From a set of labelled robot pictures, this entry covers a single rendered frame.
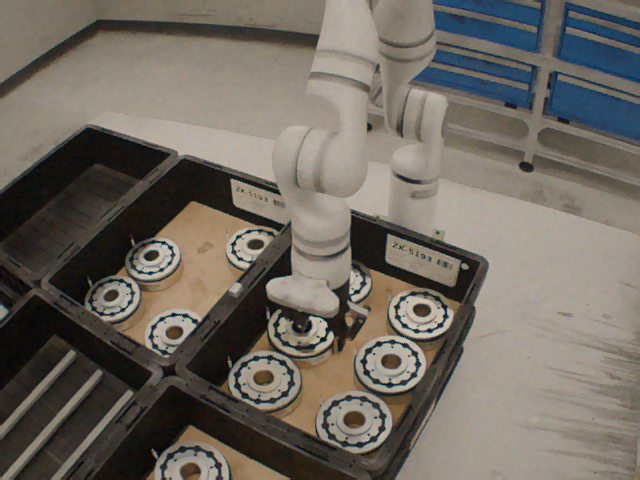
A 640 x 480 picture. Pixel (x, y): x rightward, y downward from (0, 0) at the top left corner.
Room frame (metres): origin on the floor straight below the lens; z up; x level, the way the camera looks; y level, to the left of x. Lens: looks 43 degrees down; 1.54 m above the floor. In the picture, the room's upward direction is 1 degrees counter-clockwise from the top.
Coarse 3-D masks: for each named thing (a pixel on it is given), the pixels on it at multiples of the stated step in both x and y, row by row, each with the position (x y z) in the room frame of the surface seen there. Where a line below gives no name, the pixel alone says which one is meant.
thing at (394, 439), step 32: (384, 224) 0.70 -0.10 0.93; (480, 256) 0.62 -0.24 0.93; (480, 288) 0.57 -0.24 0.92; (224, 320) 0.51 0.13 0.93; (192, 352) 0.45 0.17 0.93; (448, 352) 0.45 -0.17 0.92; (192, 384) 0.40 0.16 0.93; (256, 416) 0.35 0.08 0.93; (320, 448) 0.31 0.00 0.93; (384, 448) 0.31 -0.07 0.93
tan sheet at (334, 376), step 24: (384, 288) 0.66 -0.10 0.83; (408, 288) 0.65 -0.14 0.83; (384, 312) 0.60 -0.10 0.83; (456, 312) 0.60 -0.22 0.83; (264, 336) 0.56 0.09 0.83; (360, 336) 0.56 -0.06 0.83; (336, 360) 0.51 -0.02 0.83; (264, 384) 0.47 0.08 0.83; (312, 384) 0.47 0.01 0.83; (336, 384) 0.47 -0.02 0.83; (312, 408) 0.43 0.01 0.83; (312, 432) 0.39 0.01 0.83
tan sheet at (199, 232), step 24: (192, 216) 0.84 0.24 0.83; (216, 216) 0.84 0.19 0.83; (192, 240) 0.78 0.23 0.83; (216, 240) 0.77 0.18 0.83; (192, 264) 0.71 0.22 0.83; (216, 264) 0.71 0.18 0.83; (168, 288) 0.66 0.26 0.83; (192, 288) 0.66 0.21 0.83; (216, 288) 0.66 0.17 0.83; (144, 312) 0.60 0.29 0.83
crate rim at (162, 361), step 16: (176, 160) 0.89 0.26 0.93; (192, 160) 0.88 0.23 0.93; (160, 176) 0.84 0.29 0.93; (240, 176) 0.83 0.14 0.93; (256, 176) 0.83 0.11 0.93; (144, 192) 0.80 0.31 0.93; (128, 208) 0.76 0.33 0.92; (288, 224) 0.70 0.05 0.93; (272, 240) 0.66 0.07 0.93; (48, 272) 0.59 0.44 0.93; (48, 288) 0.56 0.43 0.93; (224, 304) 0.54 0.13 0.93; (96, 320) 0.50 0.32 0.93; (208, 320) 0.51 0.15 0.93; (128, 336) 0.47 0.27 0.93; (192, 336) 0.48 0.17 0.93; (144, 352) 0.45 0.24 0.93; (176, 352) 0.45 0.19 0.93
